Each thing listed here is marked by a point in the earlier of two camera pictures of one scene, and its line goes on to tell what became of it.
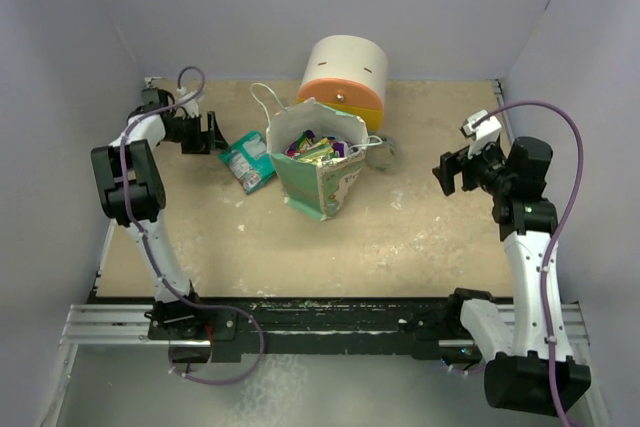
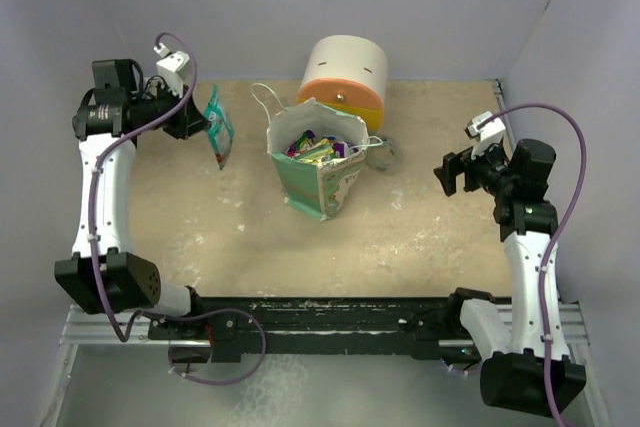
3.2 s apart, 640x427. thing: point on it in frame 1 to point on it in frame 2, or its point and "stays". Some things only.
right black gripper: [454, 163] stays
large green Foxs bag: [320, 151] stays
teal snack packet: [250, 160] to [220, 132]
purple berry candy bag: [340, 146] stays
